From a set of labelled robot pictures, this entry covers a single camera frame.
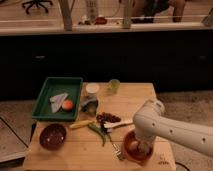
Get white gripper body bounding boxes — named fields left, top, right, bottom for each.
left=137, top=139, right=153, bottom=155

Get orange-red bowl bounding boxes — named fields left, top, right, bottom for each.
left=122, top=130, right=155, bottom=165

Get beige eraser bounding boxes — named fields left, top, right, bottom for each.
left=129, top=141, right=139, bottom=151

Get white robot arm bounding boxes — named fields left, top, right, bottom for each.
left=133, top=99, right=213, bottom=157

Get dark maroon bowl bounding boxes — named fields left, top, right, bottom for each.
left=39, top=123, right=66, bottom=150

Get dark red grapes bunch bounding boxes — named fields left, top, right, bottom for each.
left=96, top=112, right=121, bottom=123

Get green chili pepper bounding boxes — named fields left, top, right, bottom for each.
left=88, top=123, right=106, bottom=146

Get yellow banana toy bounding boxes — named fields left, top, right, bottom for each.
left=69, top=120, right=94, bottom=129

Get green translucent cup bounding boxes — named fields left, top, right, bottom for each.
left=108, top=79, right=120, bottom=94

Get white round container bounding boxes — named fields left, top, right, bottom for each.
left=86, top=83, right=100, bottom=97

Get orange fruit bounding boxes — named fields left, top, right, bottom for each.
left=62, top=100, right=73, bottom=111

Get green plastic tray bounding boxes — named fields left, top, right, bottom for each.
left=32, top=77, right=83, bottom=121

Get grey folded cloth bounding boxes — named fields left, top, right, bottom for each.
left=49, top=93, right=68, bottom=113

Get red object on floor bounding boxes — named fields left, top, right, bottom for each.
left=95, top=17, right=107, bottom=25

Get seated person legs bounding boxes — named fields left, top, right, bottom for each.
left=131, top=0, right=186, bottom=23

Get black office chair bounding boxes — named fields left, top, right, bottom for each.
left=22, top=0, right=53, bottom=15

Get white handled brush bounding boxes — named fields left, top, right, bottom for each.
left=104, top=119, right=133, bottom=129

